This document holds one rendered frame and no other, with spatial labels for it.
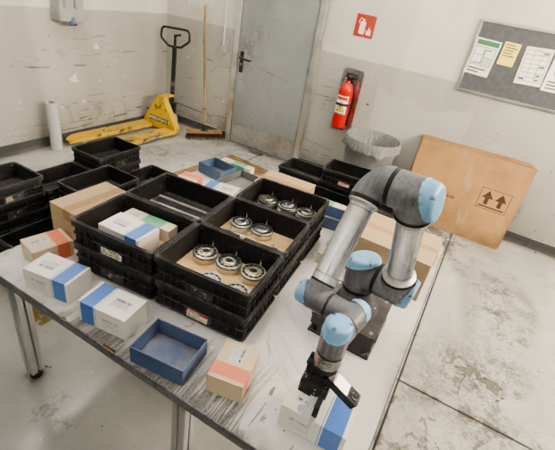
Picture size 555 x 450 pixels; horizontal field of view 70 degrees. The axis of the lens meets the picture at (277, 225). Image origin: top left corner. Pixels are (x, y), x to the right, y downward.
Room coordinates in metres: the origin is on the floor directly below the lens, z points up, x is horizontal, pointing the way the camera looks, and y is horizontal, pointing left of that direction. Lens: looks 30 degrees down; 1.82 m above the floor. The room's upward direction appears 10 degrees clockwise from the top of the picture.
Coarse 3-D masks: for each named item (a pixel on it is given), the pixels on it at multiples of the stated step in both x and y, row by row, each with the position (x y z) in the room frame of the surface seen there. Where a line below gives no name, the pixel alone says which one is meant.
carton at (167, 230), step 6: (132, 210) 1.48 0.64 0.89; (138, 210) 1.49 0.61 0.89; (132, 216) 1.43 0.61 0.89; (138, 216) 1.44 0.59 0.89; (144, 216) 1.45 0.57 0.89; (150, 216) 1.46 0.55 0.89; (150, 222) 1.41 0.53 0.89; (156, 222) 1.42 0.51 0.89; (162, 222) 1.43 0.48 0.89; (168, 222) 1.43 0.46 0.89; (162, 228) 1.39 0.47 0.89; (168, 228) 1.39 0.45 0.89; (174, 228) 1.40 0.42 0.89; (162, 234) 1.38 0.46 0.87; (168, 234) 1.37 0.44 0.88; (174, 234) 1.40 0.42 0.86; (162, 240) 1.38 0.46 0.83
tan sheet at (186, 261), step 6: (192, 252) 1.34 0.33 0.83; (186, 258) 1.29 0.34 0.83; (192, 258) 1.30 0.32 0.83; (180, 264) 1.24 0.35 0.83; (186, 264) 1.25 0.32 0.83; (192, 264) 1.26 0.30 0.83; (198, 264) 1.27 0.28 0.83; (210, 264) 1.28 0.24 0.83; (198, 270) 1.23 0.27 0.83; (204, 270) 1.24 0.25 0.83; (210, 270) 1.24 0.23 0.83; (222, 276) 1.22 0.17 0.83; (228, 276) 1.23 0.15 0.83; (234, 276) 1.23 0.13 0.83; (228, 282) 1.19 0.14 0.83; (240, 282) 1.20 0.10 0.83; (252, 288) 1.18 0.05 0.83
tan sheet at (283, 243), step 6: (228, 222) 1.62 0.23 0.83; (222, 228) 1.57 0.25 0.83; (228, 228) 1.58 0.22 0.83; (240, 234) 1.54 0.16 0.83; (246, 234) 1.55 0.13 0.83; (276, 234) 1.60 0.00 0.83; (258, 240) 1.52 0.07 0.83; (270, 240) 1.53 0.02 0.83; (276, 240) 1.54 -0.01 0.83; (282, 240) 1.55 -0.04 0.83; (288, 240) 1.56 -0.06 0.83; (282, 246) 1.50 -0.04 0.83
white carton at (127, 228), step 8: (112, 216) 1.36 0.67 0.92; (120, 216) 1.37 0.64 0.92; (128, 216) 1.38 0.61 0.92; (104, 224) 1.29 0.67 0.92; (112, 224) 1.30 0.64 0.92; (120, 224) 1.31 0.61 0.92; (128, 224) 1.32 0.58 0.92; (136, 224) 1.33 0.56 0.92; (144, 224) 1.34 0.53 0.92; (112, 232) 1.27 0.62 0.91; (120, 232) 1.26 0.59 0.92; (128, 232) 1.27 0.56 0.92; (136, 232) 1.28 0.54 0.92; (144, 232) 1.29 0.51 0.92; (152, 232) 1.30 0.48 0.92; (128, 240) 1.24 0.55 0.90; (136, 240) 1.23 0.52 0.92; (144, 240) 1.25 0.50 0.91; (152, 240) 1.30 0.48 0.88; (144, 248) 1.25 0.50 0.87; (152, 248) 1.30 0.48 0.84
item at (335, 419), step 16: (288, 400) 0.76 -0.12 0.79; (304, 400) 0.77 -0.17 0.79; (336, 400) 0.79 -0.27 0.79; (288, 416) 0.73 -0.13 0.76; (320, 416) 0.73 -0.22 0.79; (336, 416) 0.74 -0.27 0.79; (352, 416) 0.75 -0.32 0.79; (304, 432) 0.71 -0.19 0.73; (320, 432) 0.70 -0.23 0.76; (336, 432) 0.69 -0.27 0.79; (336, 448) 0.68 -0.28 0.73
